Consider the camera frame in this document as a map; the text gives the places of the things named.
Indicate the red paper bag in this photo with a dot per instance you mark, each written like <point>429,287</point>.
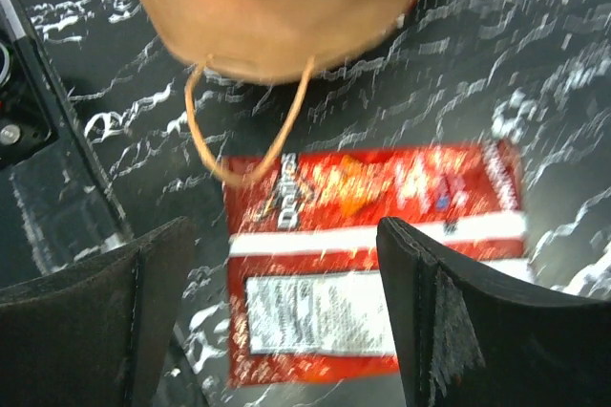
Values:
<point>267,41</point>

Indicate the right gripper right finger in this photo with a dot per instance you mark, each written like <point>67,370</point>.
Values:
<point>466,334</point>

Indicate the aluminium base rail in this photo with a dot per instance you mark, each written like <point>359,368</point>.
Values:
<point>57,205</point>

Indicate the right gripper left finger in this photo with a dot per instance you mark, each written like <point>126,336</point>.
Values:
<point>96,333</point>

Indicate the red Doritos bag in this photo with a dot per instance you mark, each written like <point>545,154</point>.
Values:
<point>305,293</point>

